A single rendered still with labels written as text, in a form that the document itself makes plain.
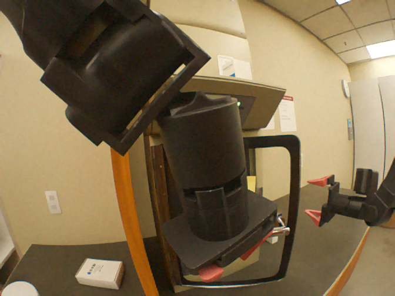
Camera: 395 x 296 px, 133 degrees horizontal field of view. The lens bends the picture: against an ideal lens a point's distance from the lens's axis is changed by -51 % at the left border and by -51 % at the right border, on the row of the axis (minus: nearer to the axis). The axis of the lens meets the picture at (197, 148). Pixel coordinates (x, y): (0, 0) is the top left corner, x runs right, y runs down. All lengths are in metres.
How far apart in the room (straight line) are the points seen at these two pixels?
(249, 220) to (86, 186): 0.77
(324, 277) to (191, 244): 0.55
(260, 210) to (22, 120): 0.99
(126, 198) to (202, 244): 0.18
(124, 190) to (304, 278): 0.58
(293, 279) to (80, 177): 0.92
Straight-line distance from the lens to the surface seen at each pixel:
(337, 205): 0.50
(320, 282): 0.64
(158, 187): 0.38
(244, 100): 0.39
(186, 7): 0.57
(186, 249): 0.15
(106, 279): 0.64
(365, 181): 0.48
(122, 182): 0.30
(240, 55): 0.56
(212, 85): 0.33
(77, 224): 0.93
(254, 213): 0.17
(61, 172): 0.88
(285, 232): 0.37
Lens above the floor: 1.39
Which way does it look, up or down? 3 degrees down
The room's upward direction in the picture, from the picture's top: 4 degrees counter-clockwise
